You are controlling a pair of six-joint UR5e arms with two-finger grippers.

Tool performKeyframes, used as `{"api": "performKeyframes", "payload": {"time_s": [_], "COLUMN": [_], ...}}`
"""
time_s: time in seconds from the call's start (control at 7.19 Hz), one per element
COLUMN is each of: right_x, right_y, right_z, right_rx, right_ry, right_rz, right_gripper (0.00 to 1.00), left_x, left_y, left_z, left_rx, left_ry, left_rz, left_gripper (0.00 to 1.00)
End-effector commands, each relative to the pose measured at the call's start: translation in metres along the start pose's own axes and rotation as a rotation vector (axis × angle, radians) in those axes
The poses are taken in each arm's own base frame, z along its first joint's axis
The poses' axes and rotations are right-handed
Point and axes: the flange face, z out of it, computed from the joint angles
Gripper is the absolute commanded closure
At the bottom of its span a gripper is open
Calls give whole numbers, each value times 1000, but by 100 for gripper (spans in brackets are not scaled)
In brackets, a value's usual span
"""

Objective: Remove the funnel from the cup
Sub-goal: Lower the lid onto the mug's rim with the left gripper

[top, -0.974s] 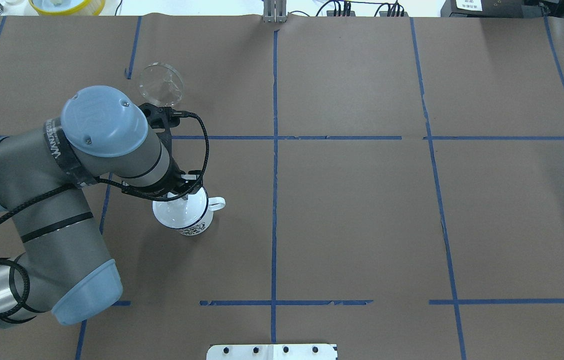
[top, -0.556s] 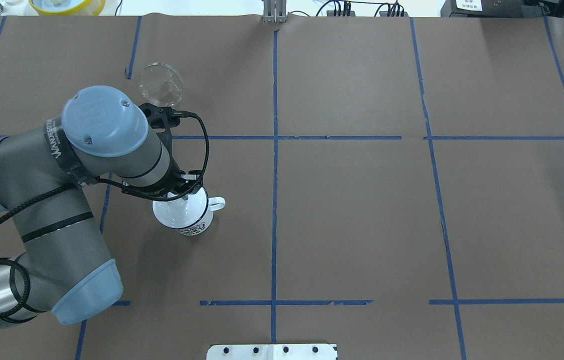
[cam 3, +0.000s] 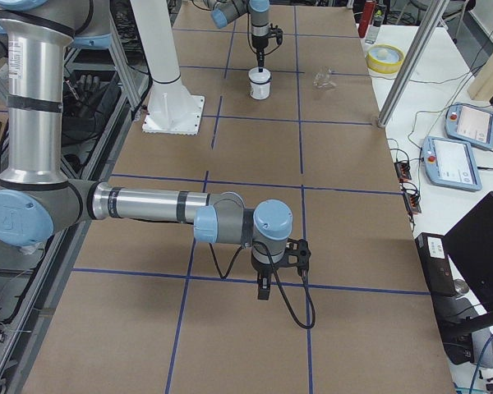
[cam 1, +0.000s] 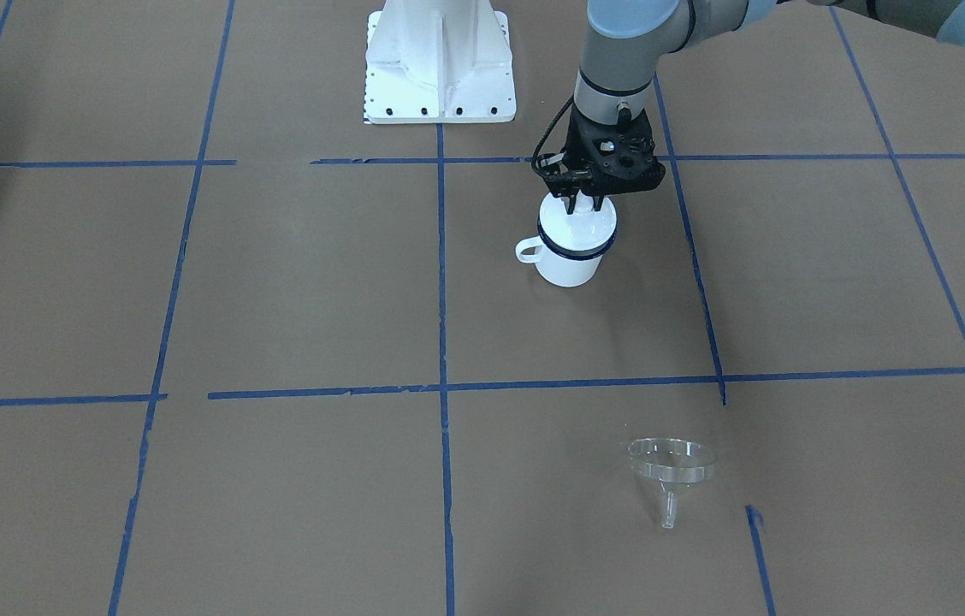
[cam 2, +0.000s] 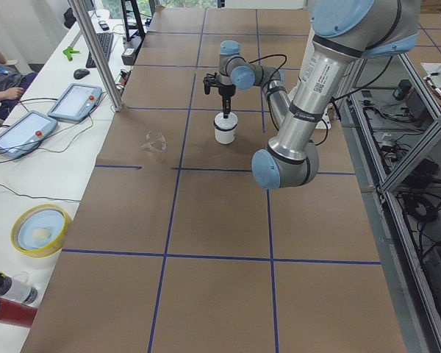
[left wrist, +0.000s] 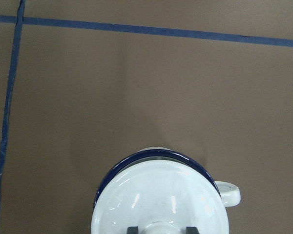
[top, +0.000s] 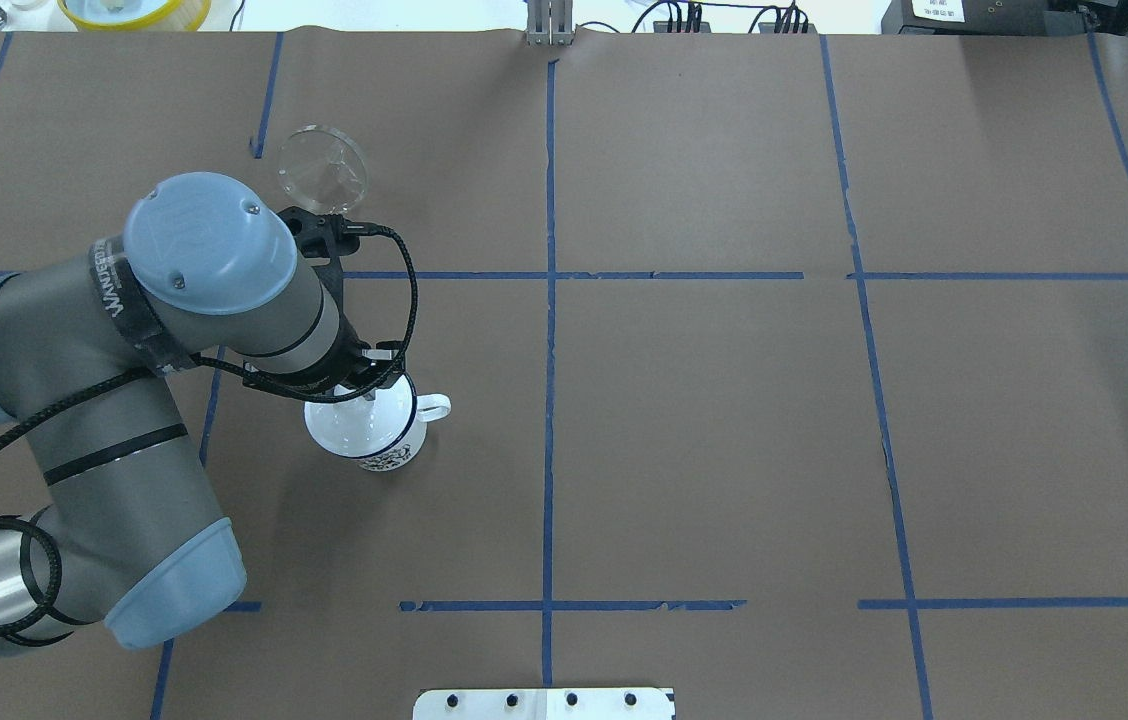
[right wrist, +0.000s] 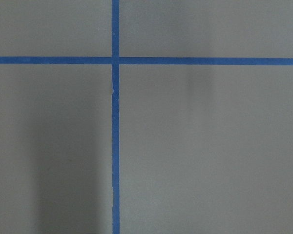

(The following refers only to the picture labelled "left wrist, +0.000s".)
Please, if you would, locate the small white bowl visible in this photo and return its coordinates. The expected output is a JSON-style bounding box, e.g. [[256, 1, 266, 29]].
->
[[91, 160, 229, 234]]

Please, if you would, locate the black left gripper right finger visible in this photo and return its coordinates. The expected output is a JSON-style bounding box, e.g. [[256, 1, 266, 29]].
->
[[186, 227, 199, 234]]

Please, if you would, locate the white enamel cup blue rim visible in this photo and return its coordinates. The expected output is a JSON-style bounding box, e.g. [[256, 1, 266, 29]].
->
[[94, 147, 241, 207]]

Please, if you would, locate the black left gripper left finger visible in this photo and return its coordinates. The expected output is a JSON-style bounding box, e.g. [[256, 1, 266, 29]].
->
[[126, 226, 139, 234]]

